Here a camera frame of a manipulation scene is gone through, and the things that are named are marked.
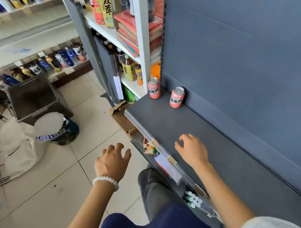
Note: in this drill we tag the person's right hand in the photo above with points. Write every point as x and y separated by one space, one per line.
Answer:
194 152

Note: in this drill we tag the person's left hand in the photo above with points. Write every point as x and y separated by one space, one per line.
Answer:
111 164

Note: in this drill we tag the pink printed soda can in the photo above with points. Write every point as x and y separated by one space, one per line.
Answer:
178 90
153 81

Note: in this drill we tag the grey metal shelf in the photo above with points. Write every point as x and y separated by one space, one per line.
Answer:
235 70

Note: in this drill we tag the person's right forearm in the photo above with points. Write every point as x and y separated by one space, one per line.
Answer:
223 197

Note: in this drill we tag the person's left forearm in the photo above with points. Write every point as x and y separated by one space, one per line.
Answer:
91 209

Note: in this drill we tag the pale shelf unit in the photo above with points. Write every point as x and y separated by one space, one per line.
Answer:
35 30

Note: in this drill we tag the white flat packet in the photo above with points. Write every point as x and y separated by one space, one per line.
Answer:
167 168

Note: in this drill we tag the white capped small bottles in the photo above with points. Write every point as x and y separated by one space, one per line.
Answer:
194 199

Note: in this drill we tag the brown cardboard box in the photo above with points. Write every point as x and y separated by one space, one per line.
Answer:
120 117

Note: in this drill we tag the dark teal bin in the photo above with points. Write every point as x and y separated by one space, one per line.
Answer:
71 131

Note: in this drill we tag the navy blue shirt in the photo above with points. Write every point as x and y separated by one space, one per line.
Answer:
152 219

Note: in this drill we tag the green packet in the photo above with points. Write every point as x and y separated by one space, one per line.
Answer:
129 95

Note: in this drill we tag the white paper sheet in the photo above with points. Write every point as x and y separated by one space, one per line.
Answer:
118 88

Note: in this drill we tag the white plastic bag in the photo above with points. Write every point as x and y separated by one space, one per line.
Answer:
21 150

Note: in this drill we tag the black plastic crate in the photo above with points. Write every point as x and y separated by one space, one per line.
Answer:
33 98

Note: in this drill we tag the light grey shirt sleeve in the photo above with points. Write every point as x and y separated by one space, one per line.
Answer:
270 223

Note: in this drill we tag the dark brown drink bottle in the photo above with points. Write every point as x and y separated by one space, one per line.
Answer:
120 58

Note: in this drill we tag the row of assorted bottles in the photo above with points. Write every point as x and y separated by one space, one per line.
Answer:
61 56

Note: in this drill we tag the stack of red flat boxes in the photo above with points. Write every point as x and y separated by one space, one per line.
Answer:
128 40
127 17

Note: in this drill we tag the dark bottle white blue label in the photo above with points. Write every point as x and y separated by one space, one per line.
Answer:
151 11

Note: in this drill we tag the yellow green drink carton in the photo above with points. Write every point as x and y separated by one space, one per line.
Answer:
107 14

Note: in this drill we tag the red drink carton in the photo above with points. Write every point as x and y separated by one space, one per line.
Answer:
97 14

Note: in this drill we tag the black metal bracket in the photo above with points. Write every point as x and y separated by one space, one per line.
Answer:
107 98

